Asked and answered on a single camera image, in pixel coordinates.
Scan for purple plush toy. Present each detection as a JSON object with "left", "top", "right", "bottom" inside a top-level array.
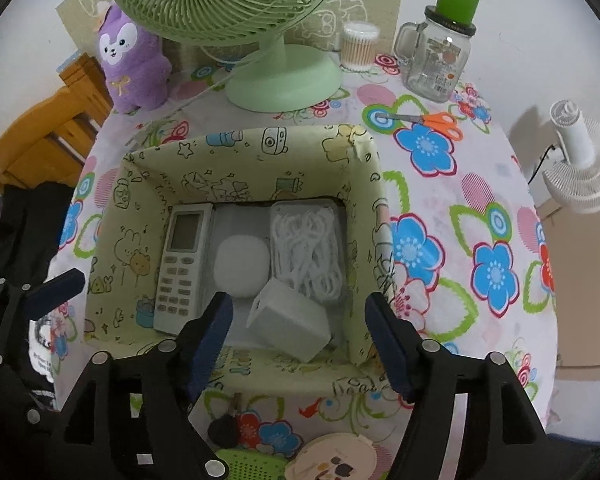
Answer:
[{"left": 97, "top": 4, "right": 173, "bottom": 113}]

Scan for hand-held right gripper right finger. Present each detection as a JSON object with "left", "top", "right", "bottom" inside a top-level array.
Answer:
[{"left": 364, "top": 292, "right": 551, "bottom": 480}]

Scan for white floor fan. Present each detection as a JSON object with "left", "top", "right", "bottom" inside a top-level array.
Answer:
[{"left": 542, "top": 100, "right": 600, "bottom": 215}]

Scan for small white cube charger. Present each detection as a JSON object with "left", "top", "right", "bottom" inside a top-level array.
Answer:
[{"left": 246, "top": 277, "right": 332, "bottom": 363}]

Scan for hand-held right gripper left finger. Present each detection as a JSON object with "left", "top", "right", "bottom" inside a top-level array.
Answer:
[{"left": 50, "top": 291, "right": 234, "bottom": 480}]

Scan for round white case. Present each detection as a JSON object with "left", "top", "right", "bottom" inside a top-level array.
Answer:
[{"left": 215, "top": 233, "right": 272, "bottom": 298}]

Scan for cotton swab jar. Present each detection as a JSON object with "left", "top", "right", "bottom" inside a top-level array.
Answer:
[{"left": 341, "top": 21, "right": 381, "bottom": 72}]

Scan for white printed shirt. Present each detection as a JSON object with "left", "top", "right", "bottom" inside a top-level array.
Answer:
[{"left": 27, "top": 305, "right": 73, "bottom": 386}]

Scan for black clothing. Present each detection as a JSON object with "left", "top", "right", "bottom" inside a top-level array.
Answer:
[{"left": 0, "top": 182, "right": 88, "bottom": 286}]

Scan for orange handled scissors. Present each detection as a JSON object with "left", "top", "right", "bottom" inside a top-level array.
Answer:
[{"left": 377, "top": 111, "right": 465, "bottom": 141}]

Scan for wooden bed headboard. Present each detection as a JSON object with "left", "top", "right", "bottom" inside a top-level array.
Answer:
[{"left": 0, "top": 52, "right": 113, "bottom": 196}]

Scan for pale yellow printed storage box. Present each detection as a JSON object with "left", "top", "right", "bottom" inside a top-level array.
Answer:
[{"left": 82, "top": 124, "right": 398, "bottom": 396}]

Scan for floral tablecloth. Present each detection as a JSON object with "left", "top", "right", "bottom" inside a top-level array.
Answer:
[{"left": 55, "top": 50, "right": 558, "bottom": 480}]

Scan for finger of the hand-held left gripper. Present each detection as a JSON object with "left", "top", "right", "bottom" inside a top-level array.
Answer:
[{"left": 0, "top": 268, "right": 87, "bottom": 361}]

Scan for black fan cable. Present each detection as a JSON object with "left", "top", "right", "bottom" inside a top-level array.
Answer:
[{"left": 526, "top": 144, "right": 561, "bottom": 186}]

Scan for white fan power cable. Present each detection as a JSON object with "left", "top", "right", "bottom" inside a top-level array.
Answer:
[{"left": 165, "top": 67, "right": 241, "bottom": 111}]

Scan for round beige cartoon mirror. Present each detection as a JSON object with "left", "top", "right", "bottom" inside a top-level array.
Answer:
[{"left": 284, "top": 431, "right": 376, "bottom": 480}]

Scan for black key fob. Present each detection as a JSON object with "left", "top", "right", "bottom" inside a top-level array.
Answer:
[{"left": 207, "top": 394, "right": 243, "bottom": 451}]

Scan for white remote control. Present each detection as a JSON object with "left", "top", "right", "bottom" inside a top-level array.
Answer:
[{"left": 154, "top": 204, "right": 215, "bottom": 333}]

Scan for green perforated plastic paddle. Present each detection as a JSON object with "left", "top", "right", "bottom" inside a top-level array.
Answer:
[{"left": 214, "top": 447, "right": 301, "bottom": 480}]

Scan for glass mug jar green lid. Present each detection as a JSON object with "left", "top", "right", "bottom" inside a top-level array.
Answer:
[{"left": 394, "top": 0, "right": 481, "bottom": 103}]

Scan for green desk fan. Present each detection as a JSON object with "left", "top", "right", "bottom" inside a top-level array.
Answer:
[{"left": 104, "top": 0, "right": 346, "bottom": 112}]

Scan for pack of white floss picks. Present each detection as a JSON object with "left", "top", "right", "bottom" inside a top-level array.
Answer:
[{"left": 269, "top": 200, "right": 346, "bottom": 306}]

